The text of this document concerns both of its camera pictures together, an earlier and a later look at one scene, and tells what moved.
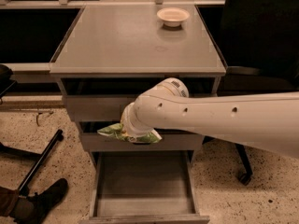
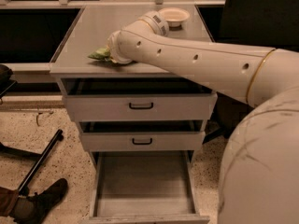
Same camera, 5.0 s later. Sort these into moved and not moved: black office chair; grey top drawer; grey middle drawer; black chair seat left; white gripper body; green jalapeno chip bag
Moved: green jalapeno chip bag; white gripper body
Not moved: black chair seat left; black office chair; grey top drawer; grey middle drawer
